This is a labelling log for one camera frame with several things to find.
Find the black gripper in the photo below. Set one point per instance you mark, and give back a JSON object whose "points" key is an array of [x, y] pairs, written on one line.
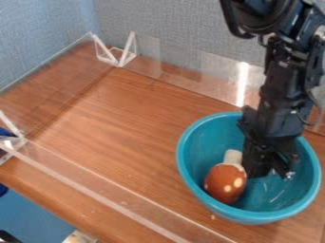
{"points": [[272, 128]]}

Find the brown toy mushroom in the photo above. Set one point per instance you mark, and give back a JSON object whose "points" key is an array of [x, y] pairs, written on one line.
{"points": [[226, 179]]}

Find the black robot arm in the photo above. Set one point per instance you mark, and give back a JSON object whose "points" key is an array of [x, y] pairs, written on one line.
{"points": [[289, 27]]}

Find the clear acrylic back barrier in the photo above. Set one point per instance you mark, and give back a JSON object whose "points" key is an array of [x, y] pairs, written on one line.
{"points": [[200, 71]]}

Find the clear acrylic barrier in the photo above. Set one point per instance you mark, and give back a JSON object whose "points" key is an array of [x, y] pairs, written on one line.
{"points": [[200, 71], [138, 208]]}

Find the clear acrylic front barrier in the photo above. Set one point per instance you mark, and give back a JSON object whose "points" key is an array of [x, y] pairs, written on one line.
{"points": [[138, 208]]}

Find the clear acrylic corner bracket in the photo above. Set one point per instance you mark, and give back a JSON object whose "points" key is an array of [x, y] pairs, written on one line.
{"points": [[113, 55]]}

